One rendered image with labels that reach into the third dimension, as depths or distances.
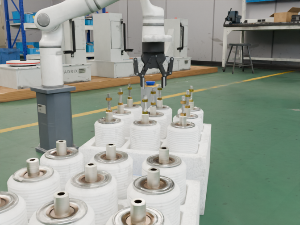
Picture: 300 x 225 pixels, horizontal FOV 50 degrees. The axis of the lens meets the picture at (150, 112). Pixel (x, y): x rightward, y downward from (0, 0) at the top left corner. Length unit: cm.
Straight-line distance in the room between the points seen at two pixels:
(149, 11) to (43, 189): 65
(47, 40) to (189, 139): 79
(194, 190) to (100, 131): 40
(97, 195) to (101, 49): 333
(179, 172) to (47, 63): 93
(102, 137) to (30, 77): 214
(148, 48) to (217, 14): 560
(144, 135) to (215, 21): 576
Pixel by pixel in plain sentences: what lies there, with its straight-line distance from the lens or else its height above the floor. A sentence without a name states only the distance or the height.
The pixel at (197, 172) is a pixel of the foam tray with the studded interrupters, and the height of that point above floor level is 13.
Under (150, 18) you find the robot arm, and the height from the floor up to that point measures 57.
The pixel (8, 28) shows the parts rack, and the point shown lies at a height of 71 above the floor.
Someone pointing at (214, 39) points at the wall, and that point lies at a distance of 663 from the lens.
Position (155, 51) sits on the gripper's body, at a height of 47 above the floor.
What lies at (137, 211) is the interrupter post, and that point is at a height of 27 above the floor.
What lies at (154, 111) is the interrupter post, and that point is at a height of 27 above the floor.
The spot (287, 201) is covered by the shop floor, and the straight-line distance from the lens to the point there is 116.
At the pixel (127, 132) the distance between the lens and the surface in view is 112.
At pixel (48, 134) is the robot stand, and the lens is 148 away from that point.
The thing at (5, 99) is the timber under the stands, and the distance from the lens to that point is 294.
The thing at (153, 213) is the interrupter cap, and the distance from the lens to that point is 50.
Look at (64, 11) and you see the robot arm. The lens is 142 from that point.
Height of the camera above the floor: 50
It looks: 13 degrees down
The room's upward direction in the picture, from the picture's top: straight up
